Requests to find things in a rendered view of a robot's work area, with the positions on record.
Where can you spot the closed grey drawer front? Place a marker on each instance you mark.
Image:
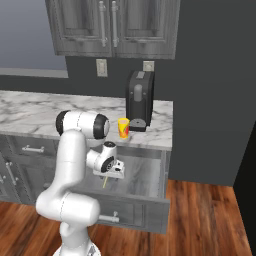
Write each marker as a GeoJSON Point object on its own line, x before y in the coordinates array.
{"type": "Point", "coordinates": [40, 141]}

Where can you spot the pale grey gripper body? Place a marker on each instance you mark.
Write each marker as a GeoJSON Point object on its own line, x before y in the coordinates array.
{"type": "Point", "coordinates": [111, 172]}

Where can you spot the yellow orange smoothie cup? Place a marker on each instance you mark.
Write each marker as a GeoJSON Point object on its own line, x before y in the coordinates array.
{"type": "Point", "coordinates": [124, 129]}

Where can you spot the black coffee machine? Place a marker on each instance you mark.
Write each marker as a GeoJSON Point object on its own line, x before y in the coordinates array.
{"type": "Point", "coordinates": [140, 100]}

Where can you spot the grey wall cupboard door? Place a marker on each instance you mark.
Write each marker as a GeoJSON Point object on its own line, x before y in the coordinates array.
{"type": "Point", "coordinates": [80, 26]}
{"type": "Point", "coordinates": [146, 26]}

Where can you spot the thin yellow straw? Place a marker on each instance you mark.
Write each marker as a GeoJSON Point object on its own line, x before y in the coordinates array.
{"type": "Point", "coordinates": [105, 182]}

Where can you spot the open grey drawer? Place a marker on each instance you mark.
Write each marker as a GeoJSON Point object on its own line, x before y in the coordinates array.
{"type": "Point", "coordinates": [143, 213]}

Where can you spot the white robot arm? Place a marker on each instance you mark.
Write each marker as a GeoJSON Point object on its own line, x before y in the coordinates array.
{"type": "Point", "coordinates": [71, 166]}

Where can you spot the beige wall socket plate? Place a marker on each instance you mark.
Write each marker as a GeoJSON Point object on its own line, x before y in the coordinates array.
{"type": "Point", "coordinates": [101, 67]}
{"type": "Point", "coordinates": [148, 65]}

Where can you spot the grey base cupboard door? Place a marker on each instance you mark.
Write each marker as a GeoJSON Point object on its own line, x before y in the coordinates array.
{"type": "Point", "coordinates": [30, 180]}

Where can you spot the window with grey sill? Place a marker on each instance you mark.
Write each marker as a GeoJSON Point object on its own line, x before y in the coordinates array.
{"type": "Point", "coordinates": [30, 33]}

